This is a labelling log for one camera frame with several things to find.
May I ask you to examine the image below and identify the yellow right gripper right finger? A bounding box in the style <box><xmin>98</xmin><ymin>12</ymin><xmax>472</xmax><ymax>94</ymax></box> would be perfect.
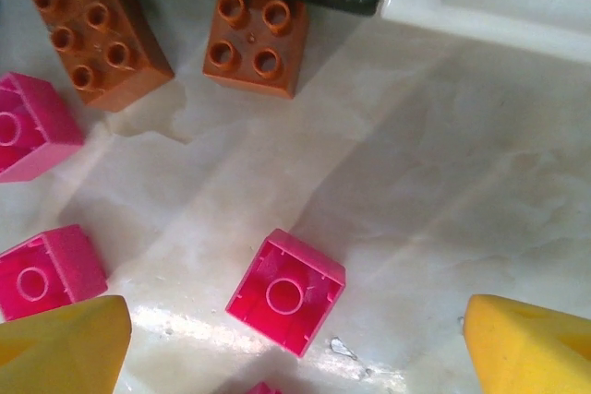
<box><xmin>463</xmin><ymin>294</ymin><xmax>591</xmax><ymax>394</ymax></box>

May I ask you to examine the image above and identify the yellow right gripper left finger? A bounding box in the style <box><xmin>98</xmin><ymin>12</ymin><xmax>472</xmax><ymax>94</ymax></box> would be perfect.
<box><xmin>0</xmin><ymin>294</ymin><xmax>134</xmax><ymax>394</ymax></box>

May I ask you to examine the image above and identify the pink square lego brick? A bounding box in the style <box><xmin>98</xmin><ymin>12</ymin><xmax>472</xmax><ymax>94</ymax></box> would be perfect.
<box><xmin>0</xmin><ymin>71</ymin><xmax>86</xmax><ymax>184</ymax></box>
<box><xmin>247</xmin><ymin>380</ymin><xmax>283</xmax><ymax>394</ymax></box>
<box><xmin>224</xmin><ymin>227</ymin><xmax>346</xmax><ymax>358</ymax></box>
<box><xmin>0</xmin><ymin>223</ymin><xmax>109</xmax><ymax>322</ymax></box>

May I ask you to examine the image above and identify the orange long lego brick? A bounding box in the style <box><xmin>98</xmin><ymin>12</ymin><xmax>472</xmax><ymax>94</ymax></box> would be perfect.
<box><xmin>13</xmin><ymin>0</ymin><xmax>175</xmax><ymax>113</ymax></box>

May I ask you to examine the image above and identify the white plastic bin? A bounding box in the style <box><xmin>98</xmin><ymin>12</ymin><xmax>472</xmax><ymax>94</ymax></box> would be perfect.
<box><xmin>378</xmin><ymin>0</ymin><xmax>591</xmax><ymax>77</ymax></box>

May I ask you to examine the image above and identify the orange square lego brick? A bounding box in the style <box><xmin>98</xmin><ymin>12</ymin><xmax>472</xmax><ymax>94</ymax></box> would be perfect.
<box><xmin>201</xmin><ymin>0</ymin><xmax>309</xmax><ymax>100</ymax></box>

